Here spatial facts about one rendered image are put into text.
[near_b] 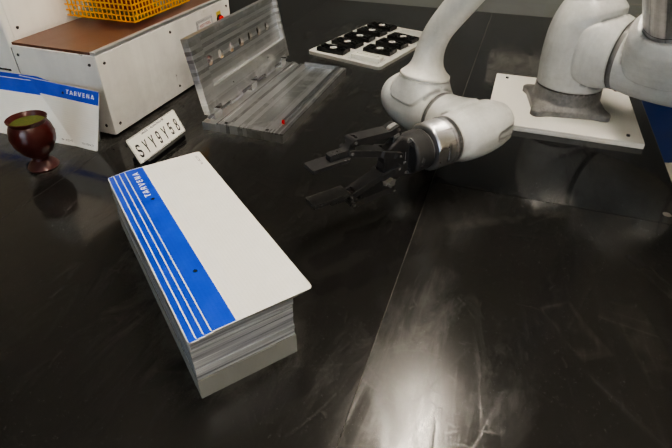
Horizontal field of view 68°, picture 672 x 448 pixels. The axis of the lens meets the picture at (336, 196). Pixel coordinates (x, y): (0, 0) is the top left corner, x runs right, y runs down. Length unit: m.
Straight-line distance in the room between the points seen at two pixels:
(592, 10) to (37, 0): 1.23
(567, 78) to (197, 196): 0.89
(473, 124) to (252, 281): 0.50
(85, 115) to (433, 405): 0.92
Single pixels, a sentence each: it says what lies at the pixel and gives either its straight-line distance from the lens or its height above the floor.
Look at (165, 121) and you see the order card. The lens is 1.18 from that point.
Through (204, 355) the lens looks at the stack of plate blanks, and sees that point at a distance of 0.61.
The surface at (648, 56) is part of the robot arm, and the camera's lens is 1.17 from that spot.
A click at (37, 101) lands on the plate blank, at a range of 1.33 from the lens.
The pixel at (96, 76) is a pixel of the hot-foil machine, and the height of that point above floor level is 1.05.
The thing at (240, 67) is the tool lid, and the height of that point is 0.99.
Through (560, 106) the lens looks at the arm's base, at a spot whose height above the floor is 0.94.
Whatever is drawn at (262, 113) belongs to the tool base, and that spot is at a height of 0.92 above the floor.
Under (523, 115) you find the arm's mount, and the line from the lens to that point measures 1.31.
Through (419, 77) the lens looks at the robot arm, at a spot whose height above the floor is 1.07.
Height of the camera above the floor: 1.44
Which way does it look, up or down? 34 degrees down
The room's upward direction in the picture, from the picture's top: straight up
